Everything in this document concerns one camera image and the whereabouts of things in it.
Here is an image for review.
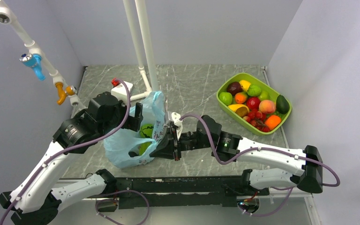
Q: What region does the blue tap valve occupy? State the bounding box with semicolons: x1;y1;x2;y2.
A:
19;52;45;81

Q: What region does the light green fake lime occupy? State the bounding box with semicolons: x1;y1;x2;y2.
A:
258;90;270;101

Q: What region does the bumpy green fake fruit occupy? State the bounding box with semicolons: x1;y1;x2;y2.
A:
247;84;262;97

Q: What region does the light blue plastic bag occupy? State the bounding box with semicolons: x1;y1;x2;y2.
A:
103;91;165;169

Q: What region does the orange tap valve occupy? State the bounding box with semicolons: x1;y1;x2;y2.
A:
55;82;77;105

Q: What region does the red fake cherry bunch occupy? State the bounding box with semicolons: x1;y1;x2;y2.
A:
243;109;271;133

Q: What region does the dark purple fake plum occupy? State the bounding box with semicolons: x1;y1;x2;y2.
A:
226;82;243;97

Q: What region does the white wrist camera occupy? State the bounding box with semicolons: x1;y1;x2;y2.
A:
111;78;133;105
165;111;183;139

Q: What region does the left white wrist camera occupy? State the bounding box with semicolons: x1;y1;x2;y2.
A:
111;78;133;105

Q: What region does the dark green fake avocado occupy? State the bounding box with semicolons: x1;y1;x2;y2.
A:
276;95;290;114

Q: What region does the fake peach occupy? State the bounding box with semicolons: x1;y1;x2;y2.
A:
259;100;276;114

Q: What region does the red fake apple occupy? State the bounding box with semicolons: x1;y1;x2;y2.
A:
246;97;261;110

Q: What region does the white pipe with taps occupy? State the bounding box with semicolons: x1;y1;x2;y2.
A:
0;0;83;107

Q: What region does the small orange fake fruit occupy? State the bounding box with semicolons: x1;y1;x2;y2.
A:
234;92;248;104

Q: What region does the green fake apple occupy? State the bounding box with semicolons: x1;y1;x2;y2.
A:
218;92;233;106

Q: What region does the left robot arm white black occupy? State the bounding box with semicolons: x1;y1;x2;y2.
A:
0;92;143;225

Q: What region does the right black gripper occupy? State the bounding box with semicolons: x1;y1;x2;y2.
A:
150;127;214;161

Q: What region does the yellow fake lemon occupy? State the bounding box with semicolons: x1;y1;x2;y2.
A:
239;80;251;92

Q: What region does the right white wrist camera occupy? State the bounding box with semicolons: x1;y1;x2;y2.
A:
165;111;183;139

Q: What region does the green plastic fruit tray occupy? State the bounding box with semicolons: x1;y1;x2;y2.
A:
216;73;292;135

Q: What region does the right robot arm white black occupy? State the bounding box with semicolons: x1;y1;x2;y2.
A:
149;112;323;195

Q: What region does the orange fake tangerine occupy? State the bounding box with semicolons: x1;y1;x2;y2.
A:
264;115;282;131

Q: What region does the yellow fake mango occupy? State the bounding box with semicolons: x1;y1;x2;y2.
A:
228;104;250;118

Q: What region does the white PVC pipe stand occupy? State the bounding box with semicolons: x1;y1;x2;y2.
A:
74;0;166;115

